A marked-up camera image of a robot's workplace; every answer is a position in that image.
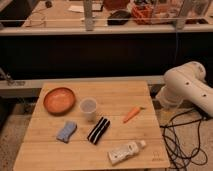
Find orange carrot-shaped pepper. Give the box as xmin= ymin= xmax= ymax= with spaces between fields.
xmin=123 ymin=107 xmax=144 ymax=123

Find orange ceramic bowl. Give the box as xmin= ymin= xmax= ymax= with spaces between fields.
xmin=43 ymin=87 xmax=76 ymax=116

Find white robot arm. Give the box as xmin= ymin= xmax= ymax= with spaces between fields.
xmin=156 ymin=61 xmax=213 ymax=118

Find black bowl on shelf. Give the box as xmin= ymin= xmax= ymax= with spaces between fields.
xmin=107 ymin=10 xmax=131 ymax=25

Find clear plastic cup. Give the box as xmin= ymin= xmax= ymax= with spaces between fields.
xmin=79 ymin=98 xmax=97 ymax=122

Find wooden table board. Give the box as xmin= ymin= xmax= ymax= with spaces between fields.
xmin=13 ymin=80 xmax=171 ymax=171

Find black white striped cloth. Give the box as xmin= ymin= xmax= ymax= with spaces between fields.
xmin=87 ymin=117 xmax=110 ymax=145

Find blue sponge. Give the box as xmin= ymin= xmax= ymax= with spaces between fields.
xmin=56 ymin=121 xmax=77 ymax=143

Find white tube bottle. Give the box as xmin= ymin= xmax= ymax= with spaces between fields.
xmin=108 ymin=140 xmax=146 ymax=165

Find orange plastic crate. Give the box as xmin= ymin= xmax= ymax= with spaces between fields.
xmin=131 ymin=5 xmax=153 ymax=25

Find white paper sheet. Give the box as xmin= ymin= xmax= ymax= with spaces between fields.
xmin=68 ymin=4 xmax=103 ymax=13

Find grey metal post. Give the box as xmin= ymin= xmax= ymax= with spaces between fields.
xmin=83 ymin=0 xmax=93 ymax=31

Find black floor cables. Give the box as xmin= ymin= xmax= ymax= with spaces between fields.
xmin=159 ymin=108 xmax=209 ymax=171

